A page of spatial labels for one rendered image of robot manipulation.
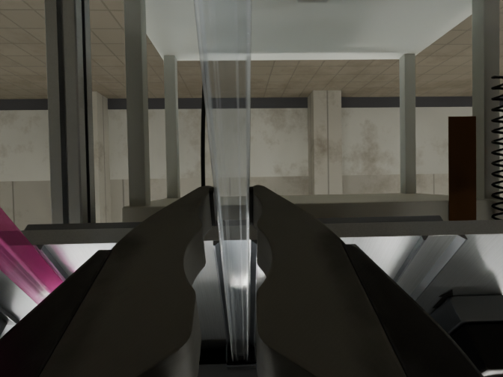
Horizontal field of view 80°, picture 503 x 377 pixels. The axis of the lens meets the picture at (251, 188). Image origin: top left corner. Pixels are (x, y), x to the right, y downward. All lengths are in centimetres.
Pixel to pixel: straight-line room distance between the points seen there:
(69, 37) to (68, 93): 7
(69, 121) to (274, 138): 314
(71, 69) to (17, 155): 376
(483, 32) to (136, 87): 64
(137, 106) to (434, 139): 384
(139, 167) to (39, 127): 358
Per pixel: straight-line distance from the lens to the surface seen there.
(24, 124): 423
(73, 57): 49
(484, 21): 76
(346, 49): 90
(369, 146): 380
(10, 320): 28
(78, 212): 46
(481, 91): 73
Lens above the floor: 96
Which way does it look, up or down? 1 degrees up
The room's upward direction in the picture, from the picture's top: 179 degrees clockwise
